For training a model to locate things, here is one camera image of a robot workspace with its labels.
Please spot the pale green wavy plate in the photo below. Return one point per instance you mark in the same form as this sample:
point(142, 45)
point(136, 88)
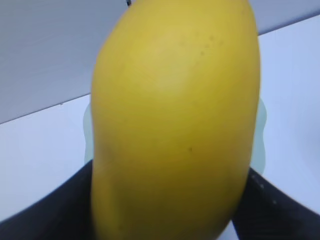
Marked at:
point(258, 157)

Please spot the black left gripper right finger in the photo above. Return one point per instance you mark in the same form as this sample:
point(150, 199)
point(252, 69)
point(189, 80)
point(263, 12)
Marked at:
point(267, 213)

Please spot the yellow mango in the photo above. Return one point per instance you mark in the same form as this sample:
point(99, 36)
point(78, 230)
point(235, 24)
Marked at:
point(174, 99)

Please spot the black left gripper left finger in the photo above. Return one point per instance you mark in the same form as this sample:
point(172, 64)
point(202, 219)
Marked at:
point(64, 214)

